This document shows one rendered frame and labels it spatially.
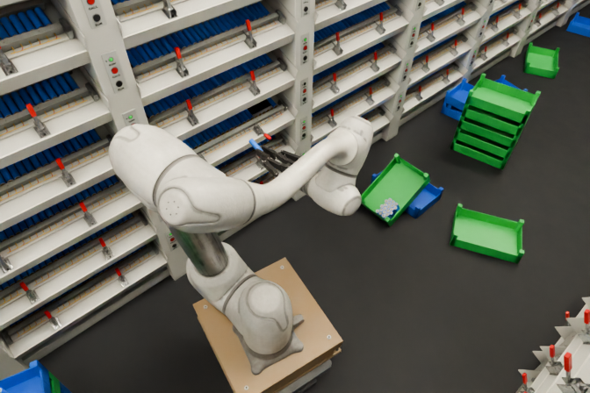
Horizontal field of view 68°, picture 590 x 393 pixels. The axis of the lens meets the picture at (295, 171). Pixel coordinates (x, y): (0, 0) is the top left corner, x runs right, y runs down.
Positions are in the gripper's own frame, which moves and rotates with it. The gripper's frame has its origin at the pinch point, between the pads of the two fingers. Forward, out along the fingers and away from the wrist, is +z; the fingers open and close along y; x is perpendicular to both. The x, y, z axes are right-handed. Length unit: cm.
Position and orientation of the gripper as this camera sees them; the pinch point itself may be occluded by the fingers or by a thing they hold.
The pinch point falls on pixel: (266, 153)
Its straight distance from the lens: 154.5
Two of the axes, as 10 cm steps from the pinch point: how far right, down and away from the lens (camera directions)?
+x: 1.2, 7.8, 6.1
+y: -7.4, 4.8, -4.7
